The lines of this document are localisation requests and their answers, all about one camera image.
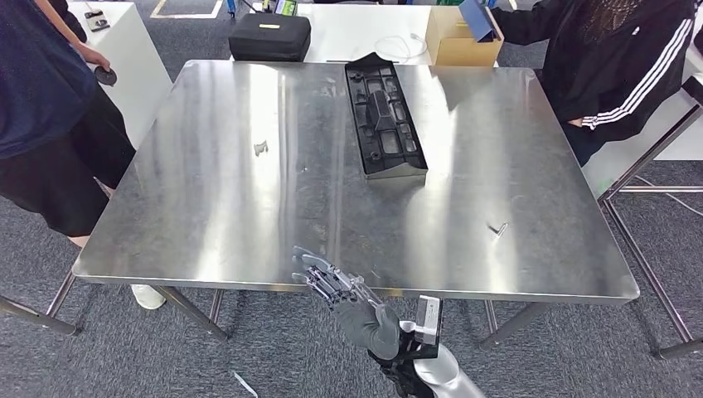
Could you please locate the cardboard box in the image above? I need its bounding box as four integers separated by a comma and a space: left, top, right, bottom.
424, 4, 505, 69

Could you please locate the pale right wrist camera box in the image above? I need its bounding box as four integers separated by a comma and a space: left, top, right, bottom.
413, 294, 444, 347

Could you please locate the long white table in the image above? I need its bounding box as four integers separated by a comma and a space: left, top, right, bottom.
229, 2, 502, 69

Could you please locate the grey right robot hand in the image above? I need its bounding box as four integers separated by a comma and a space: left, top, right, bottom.
291, 245, 402, 362

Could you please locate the person's hand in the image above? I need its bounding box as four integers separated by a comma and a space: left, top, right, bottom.
75, 46, 113, 72

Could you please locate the white table with steel frame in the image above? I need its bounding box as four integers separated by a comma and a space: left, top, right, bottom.
580, 71, 703, 362

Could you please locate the steel workbench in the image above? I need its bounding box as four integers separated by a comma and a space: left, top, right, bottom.
0, 58, 642, 351

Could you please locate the black carry case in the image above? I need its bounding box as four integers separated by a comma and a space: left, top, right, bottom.
227, 12, 313, 63

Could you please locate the black plastic plate bracket part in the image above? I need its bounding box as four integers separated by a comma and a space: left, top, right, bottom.
343, 51, 430, 182

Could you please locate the grey handheld controller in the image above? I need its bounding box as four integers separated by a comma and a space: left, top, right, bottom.
82, 7, 111, 33

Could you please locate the black round puck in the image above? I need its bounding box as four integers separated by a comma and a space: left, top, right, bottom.
93, 65, 119, 88

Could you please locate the white cable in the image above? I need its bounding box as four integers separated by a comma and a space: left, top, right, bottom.
372, 32, 430, 65

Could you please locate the blue folder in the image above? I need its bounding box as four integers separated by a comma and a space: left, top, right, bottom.
458, 0, 502, 44

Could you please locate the white side table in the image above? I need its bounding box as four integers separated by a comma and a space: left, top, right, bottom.
65, 1, 174, 149

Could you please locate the person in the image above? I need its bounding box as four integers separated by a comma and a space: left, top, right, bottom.
0, 0, 167, 312
489, 0, 703, 168

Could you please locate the white floor scrap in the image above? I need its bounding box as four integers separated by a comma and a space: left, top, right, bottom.
230, 370, 259, 398

